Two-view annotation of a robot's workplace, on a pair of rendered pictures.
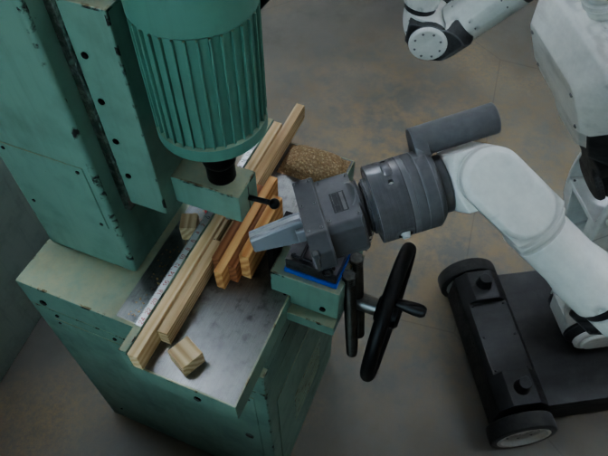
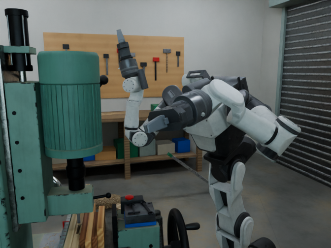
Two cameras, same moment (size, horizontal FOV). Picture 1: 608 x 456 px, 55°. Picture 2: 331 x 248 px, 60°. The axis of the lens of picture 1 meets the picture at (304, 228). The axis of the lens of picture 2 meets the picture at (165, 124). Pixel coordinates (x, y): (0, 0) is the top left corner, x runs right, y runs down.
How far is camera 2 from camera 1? 0.58 m
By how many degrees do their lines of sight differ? 50
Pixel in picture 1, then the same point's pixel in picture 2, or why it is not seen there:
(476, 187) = (218, 89)
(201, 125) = (81, 133)
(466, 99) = not seen: hidden behind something
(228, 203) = (84, 199)
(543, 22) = not seen: hidden behind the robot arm
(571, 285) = (259, 125)
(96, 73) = (18, 123)
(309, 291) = (142, 233)
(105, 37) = (30, 98)
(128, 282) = not seen: outside the picture
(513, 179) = (226, 86)
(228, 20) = (95, 77)
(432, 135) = (193, 84)
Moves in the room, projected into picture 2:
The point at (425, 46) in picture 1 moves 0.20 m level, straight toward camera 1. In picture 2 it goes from (139, 139) to (150, 150)
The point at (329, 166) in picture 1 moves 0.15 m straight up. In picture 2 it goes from (116, 197) to (115, 163)
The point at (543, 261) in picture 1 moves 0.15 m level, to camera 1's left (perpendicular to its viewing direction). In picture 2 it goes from (247, 119) to (207, 124)
